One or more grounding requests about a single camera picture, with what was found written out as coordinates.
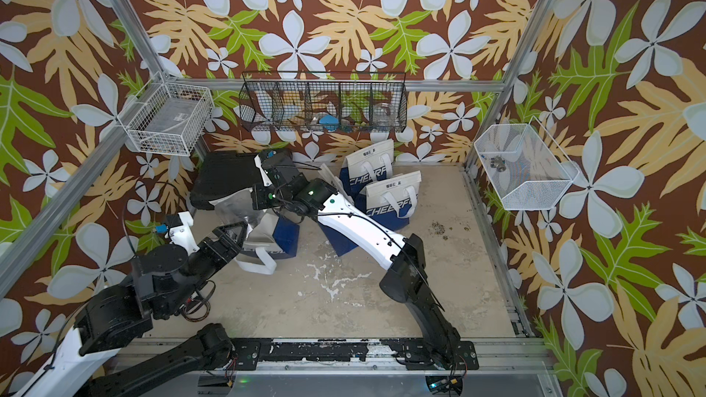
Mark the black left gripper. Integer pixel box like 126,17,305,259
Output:
164,219,248,314

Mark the narrow takeout bag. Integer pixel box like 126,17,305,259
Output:
318,164,358,257

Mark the black wire basket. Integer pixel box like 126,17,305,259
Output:
235,72,409,133

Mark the white wire basket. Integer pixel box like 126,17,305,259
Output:
121,73,214,156

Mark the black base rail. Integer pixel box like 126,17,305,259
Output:
220,337,480,371

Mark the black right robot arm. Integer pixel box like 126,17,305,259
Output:
251,149,461,369

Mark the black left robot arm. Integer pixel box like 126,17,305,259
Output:
16,222,247,396

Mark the white mesh bin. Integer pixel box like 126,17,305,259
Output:
474,118,579,211

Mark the black plastic tool case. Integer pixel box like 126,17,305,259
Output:
189,151,262,211

